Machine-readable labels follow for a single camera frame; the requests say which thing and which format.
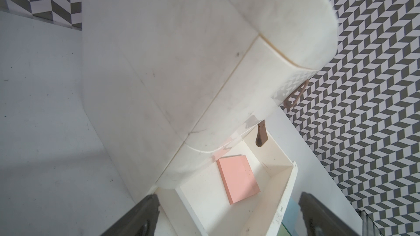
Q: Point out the white drawer cabinet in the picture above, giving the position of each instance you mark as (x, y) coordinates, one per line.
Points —
(169, 84)

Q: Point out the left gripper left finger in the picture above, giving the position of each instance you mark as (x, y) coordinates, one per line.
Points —
(141, 220)

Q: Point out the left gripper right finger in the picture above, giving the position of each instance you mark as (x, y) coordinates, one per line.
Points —
(319, 220)

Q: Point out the pink sticky note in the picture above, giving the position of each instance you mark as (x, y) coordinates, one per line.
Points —
(238, 178)

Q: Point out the green sticky note centre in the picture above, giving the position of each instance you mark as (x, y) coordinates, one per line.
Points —
(283, 231)

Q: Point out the blue sticky note top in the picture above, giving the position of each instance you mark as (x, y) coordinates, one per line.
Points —
(291, 217)

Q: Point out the brown drawer handle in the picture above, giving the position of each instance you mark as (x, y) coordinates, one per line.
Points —
(292, 100)
(262, 136)

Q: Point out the brown middle drawer handle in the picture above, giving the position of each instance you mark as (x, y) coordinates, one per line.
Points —
(292, 100)

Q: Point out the brown bottom drawer handle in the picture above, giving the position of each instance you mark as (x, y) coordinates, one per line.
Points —
(262, 136)

